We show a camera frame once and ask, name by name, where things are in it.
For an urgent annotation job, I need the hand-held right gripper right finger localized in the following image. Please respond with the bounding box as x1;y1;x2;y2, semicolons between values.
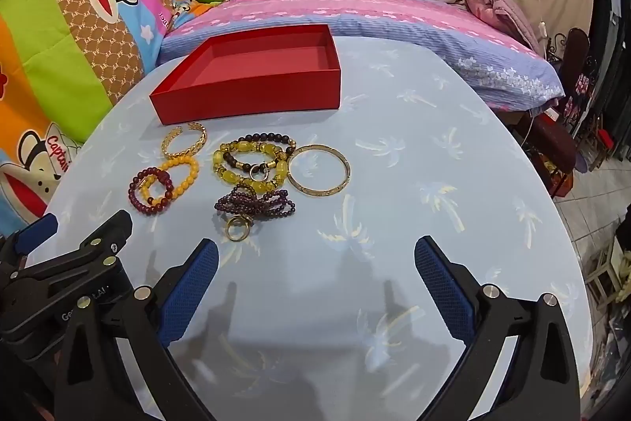
414;234;580;421

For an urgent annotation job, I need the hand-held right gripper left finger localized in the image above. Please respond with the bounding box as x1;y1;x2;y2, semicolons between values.
54;238;220;421

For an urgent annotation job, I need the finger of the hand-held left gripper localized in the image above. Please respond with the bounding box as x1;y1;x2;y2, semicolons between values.
10;210;134;298
0;213;59;284

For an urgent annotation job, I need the dark red bead bracelet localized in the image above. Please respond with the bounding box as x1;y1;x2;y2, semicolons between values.
129;168;174;213

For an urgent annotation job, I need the purple bead bracelet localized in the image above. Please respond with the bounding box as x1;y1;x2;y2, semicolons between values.
215;184;297;225

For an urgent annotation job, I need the gold chain bracelet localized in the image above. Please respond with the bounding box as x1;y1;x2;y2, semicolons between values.
160;123;209;159

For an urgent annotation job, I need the orange bead bracelet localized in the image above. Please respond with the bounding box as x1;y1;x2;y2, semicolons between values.
142;156;200;209

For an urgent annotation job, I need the yellow large bead bracelet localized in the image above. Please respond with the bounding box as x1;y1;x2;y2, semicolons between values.
212;141;287;195

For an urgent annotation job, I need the gold bangle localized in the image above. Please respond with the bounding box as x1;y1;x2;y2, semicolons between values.
287;145;352;198

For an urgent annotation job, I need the dark brown bead bracelet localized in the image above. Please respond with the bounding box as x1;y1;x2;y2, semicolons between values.
223;132;297;172

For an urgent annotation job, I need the red cardboard box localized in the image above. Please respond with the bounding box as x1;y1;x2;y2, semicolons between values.
149;24;342;126

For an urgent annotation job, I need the white stool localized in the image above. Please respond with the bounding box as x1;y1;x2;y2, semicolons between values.
589;238;631;303

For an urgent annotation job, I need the dark chair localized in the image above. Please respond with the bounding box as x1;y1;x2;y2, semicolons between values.
523;26;605;175

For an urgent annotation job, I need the monkey print blanket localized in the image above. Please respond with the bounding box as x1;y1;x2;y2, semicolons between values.
0;0;198;234

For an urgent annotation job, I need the pink purple pillow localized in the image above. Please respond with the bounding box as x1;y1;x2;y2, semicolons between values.
160;0;565;111

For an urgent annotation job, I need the purple folded cloth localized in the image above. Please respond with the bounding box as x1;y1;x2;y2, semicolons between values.
461;0;543;52

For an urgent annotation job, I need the gold ring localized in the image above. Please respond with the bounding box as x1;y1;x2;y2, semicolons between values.
225;214;253;242

